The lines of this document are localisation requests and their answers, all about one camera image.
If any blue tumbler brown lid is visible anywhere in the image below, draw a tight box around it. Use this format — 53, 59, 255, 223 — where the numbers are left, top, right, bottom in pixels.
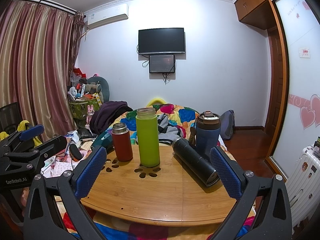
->
195, 111, 221, 161

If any dark purple blanket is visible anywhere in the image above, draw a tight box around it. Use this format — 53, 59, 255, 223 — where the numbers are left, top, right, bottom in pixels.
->
89, 101, 133, 135

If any small black wall monitor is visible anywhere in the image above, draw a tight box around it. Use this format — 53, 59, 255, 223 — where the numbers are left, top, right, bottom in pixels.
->
149, 54, 175, 74

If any white wall switch plate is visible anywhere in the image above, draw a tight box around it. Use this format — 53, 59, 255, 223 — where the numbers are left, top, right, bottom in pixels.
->
299, 47, 310, 58

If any striped pink gold curtain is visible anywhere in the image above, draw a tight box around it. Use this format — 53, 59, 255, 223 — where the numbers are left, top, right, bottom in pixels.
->
1, 0, 84, 141

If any red thermos steel top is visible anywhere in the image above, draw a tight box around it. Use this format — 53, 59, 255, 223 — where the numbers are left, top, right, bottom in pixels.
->
112, 122, 133, 161

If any brown wooden wardrobe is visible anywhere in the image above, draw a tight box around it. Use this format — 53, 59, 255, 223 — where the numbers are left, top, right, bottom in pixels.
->
233, 0, 289, 161

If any teal hair dryer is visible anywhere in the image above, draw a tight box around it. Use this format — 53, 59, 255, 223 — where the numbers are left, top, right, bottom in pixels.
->
91, 130, 113, 151

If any grey stuffed cushion seat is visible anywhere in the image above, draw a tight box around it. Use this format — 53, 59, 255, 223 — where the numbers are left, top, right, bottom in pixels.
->
85, 76, 110, 103

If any white wall air conditioner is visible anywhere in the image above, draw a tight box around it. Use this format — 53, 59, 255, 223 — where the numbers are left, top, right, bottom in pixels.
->
87, 4, 129, 30

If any yellow plastic seat back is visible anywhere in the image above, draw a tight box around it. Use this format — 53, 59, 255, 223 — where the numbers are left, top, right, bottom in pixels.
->
147, 98, 167, 107

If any black mesh office chair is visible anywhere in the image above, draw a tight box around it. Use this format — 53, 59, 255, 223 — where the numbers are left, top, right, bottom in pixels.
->
0, 102, 23, 134

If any grey black striped garment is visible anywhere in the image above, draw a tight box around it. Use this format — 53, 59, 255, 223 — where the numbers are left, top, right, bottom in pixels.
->
157, 113, 184, 145

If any round bamboo folding table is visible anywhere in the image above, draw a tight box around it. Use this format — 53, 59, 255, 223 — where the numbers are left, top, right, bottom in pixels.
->
81, 145, 235, 226

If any pink rabbit toy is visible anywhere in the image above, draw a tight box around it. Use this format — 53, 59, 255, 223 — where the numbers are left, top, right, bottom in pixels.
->
85, 105, 95, 129

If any white sliding door with hearts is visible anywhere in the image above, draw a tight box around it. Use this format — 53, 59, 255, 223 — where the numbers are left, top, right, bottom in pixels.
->
272, 0, 319, 176

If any grey backpack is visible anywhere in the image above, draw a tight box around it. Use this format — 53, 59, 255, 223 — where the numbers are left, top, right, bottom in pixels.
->
220, 110, 235, 140

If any large black wall television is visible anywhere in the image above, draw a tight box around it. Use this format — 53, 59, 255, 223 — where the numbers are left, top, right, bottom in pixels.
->
138, 28, 185, 55

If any green basket of clutter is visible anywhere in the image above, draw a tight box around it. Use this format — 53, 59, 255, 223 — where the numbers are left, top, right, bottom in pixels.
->
68, 98, 100, 119

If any white suitcase with stickers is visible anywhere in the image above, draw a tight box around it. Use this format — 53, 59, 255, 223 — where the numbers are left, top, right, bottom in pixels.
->
285, 145, 319, 227

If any black thermos lying down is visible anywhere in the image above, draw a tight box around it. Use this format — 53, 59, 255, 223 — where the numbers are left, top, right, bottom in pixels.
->
172, 138, 219, 187

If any green bottle black base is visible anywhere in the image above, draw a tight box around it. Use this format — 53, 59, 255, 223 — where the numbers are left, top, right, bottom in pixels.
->
136, 107, 160, 167

